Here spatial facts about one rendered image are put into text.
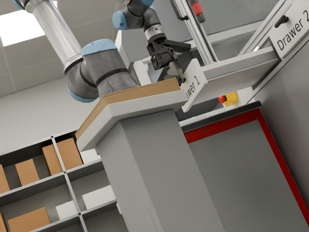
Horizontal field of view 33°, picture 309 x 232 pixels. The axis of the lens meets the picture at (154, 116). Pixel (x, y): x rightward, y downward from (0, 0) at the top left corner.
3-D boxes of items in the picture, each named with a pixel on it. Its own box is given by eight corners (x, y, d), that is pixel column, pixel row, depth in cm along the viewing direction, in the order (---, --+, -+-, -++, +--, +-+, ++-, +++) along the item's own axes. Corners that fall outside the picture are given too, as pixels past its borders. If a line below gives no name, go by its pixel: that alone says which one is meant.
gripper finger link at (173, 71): (171, 86, 200) (161, 66, 204) (185, 82, 202) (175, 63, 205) (173, 82, 198) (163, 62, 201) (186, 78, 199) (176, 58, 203)
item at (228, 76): (205, 81, 191) (198, 67, 193) (187, 107, 215) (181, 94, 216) (294, 54, 203) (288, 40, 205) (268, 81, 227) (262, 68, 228)
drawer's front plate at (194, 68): (204, 84, 189) (192, 58, 191) (184, 113, 215) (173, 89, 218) (208, 83, 189) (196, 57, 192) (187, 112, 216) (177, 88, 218)
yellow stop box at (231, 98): (229, 102, 238) (223, 88, 240) (224, 107, 245) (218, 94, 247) (239, 99, 240) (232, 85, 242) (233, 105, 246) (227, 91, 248)
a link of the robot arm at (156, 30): (159, 31, 214) (163, 21, 206) (163, 41, 213) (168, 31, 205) (143, 36, 212) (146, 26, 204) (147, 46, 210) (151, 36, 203)
